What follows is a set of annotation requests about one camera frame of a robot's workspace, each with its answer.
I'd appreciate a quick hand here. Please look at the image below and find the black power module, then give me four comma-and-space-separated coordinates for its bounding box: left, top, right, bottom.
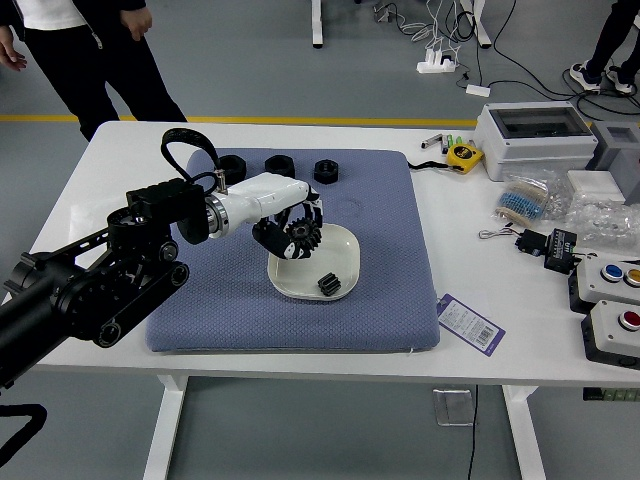
543, 228, 579, 275

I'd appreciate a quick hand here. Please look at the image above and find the white power strip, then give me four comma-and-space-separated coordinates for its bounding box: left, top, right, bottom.
416, 47, 459, 76

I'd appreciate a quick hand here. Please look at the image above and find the yellow tape measure with strap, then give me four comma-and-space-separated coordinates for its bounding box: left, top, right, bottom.
407, 143, 485, 175

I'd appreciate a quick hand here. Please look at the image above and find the small black gear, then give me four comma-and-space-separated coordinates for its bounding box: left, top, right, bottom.
316, 272, 343, 299

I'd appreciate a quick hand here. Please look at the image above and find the white desk leg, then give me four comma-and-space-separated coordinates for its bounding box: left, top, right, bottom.
310, 0, 325, 49
459, 0, 494, 49

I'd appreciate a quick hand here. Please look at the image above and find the clear plastic parts bag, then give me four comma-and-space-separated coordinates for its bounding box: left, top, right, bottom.
564, 192, 640, 249

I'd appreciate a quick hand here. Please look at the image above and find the big black gear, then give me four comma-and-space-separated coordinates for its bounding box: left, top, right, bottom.
284, 215, 324, 259

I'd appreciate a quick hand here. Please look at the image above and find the big black hex nut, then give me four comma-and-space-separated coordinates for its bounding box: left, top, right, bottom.
218, 154, 247, 185
263, 154, 297, 180

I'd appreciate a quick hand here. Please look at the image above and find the red button box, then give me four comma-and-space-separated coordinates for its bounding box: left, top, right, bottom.
580, 299, 640, 371

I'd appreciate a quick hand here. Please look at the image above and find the small black hex nut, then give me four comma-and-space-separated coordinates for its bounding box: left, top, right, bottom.
313, 159, 341, 186

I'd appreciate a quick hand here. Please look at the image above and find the white table leg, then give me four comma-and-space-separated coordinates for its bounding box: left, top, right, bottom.
502, 384, 547, 480
142, 373, 190, 480

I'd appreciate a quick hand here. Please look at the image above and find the black servo with wires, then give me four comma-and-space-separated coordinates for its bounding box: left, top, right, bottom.
478, 223, 550, 260

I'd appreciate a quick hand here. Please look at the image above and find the person's left hand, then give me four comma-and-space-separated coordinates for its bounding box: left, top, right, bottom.
122, 4, 154, 42

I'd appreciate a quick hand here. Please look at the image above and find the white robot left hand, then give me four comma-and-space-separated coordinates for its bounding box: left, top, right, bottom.
222, 172, 325, 262

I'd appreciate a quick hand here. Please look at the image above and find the white foam block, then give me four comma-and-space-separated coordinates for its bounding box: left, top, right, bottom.
567, 170, 626, 205

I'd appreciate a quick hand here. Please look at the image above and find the bag of blue resistors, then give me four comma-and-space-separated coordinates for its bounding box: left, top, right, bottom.
494, 168, 572, 224

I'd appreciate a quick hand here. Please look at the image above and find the blue-grey padded mat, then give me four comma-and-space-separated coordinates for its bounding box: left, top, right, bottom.
144, 147, 441, 355

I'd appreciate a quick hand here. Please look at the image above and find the purple and white tag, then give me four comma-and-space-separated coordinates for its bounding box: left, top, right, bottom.
435, 292, 506, 356

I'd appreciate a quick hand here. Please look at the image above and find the person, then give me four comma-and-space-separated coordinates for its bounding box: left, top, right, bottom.
0, 0, 189, 142
569, 0, 640, 95

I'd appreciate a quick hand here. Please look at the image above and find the clear plastic holder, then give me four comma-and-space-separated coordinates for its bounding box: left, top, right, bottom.
432, 388, 475, 427

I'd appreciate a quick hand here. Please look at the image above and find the blue and yellow button box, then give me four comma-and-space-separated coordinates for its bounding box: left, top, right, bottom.
567, 255, 640, 315

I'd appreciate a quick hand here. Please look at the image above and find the white square dish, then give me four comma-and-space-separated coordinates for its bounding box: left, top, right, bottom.
267, 222, 362, 301

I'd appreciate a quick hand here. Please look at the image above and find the grey enclosure with clear lid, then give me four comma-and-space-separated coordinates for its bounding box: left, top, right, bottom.
473, 101, 600, 182

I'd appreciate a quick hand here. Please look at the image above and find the person's right hand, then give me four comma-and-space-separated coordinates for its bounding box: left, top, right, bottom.
0, 37, 29, 71

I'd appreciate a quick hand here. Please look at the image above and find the grey square block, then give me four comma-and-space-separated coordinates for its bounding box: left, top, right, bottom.
585, 121, 640, 206

